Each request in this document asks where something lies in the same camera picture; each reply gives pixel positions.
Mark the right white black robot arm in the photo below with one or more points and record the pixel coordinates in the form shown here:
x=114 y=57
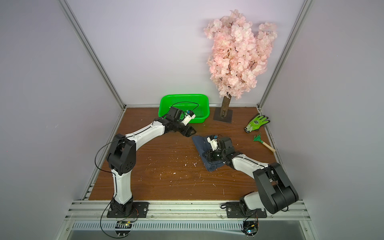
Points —
x=275 y=189

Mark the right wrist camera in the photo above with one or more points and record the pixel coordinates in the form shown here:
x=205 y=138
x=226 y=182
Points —
x=213 y=141

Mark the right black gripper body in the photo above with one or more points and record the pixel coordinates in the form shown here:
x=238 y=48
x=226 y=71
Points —
x=214 y=154

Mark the aluminium front rail frame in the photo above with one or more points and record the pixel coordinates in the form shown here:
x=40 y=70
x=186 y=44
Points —
x=183 y=210

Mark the right controller board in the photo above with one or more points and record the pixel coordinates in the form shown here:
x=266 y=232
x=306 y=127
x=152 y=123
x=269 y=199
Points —
x=250 y=228

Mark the dark blue printed pillowcase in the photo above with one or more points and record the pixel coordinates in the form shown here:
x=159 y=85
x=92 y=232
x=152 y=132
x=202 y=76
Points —
x=203 y=148

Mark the green plastic basket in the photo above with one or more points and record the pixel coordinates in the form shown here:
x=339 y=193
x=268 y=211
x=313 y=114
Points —
x=197 y=103

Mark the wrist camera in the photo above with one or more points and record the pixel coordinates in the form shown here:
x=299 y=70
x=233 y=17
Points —
x=213 y=141
x=189 y=115

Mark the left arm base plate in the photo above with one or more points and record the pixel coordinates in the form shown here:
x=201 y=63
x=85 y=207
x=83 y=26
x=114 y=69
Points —
x=128 y=210

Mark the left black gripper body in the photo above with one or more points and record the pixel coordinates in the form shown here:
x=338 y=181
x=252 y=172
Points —
x=179 y=127

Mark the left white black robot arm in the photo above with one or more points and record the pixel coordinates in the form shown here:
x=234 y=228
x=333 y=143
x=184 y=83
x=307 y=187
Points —
x=122 y=156

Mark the green hand rake wooden handle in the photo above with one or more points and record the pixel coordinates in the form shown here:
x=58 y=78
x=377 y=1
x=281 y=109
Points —
x=258 y=139

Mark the green work glove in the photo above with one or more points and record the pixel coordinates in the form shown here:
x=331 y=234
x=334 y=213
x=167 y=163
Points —
x=256 y=123

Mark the controller board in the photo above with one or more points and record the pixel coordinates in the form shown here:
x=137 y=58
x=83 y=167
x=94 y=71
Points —
x=123 y=228
x=250 y=228

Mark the pink artificial blossom tree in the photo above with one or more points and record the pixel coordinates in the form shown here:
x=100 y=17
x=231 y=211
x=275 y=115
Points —
x=239 y=55

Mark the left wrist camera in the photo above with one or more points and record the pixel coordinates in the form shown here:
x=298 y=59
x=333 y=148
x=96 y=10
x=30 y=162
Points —
x=189 y=115

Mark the left controller board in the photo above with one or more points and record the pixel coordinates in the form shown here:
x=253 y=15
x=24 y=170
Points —
x=123 y=228

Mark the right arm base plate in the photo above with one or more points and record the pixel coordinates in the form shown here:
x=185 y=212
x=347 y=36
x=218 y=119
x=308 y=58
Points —
x=240 y=210

